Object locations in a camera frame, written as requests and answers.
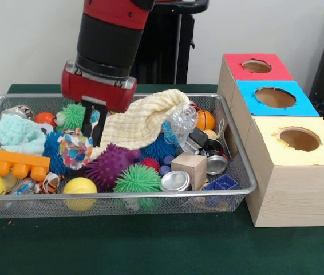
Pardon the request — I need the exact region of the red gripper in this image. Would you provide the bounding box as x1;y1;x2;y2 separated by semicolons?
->
61;60;138;148

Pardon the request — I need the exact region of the colourful dotted cloth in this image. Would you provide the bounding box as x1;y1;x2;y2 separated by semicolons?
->
58;128;94;170

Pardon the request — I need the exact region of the cream waffle cloth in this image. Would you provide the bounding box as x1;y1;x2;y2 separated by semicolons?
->
89;88;192;161

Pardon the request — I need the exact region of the silver mesh bin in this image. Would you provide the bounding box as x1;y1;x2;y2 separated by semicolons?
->
0;93;258;220

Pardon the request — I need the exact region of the wooden box with three holes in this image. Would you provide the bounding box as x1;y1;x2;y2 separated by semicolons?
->
216;53;324;229

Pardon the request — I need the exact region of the green spiky ball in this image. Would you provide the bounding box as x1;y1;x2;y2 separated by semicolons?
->
56;103;86;132
113;163;162;194

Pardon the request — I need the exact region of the purple spiky ball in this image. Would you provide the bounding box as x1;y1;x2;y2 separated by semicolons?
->
84;143;143;193

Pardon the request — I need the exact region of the blue spiky ball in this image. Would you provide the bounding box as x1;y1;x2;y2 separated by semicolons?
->
43;131;74;175

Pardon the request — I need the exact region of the plain yellow ball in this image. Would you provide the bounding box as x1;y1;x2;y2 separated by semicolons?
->
62;176;98;212

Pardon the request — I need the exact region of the mint green cloth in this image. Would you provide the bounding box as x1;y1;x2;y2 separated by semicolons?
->
0;113;47;155

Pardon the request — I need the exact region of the orange toy brick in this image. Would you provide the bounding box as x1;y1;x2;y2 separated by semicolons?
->
0;147;51;182

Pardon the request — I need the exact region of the wooden cube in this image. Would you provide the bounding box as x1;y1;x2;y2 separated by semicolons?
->
170;152;208;191

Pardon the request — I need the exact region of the dark green table cloth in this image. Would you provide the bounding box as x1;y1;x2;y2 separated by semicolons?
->
0;82;324;275

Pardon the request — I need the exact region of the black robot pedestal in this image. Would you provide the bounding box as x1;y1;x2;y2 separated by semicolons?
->
130;0;210;85

